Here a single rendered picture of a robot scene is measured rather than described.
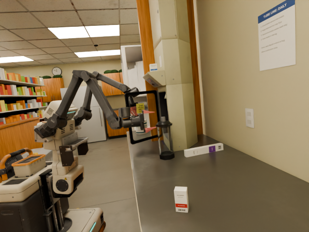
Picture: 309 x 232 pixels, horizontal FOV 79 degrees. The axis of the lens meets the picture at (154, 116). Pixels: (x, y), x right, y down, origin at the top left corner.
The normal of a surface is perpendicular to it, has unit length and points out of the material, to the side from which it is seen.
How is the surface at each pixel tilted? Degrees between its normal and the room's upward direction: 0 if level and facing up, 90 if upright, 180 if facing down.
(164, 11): 90
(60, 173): 90
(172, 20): 90
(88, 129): 90
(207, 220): 0
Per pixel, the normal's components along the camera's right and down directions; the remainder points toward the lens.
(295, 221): -0.11, -0.99
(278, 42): -0.98, 0.12
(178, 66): 0.17, 0.10
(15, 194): -0.08, 0.13
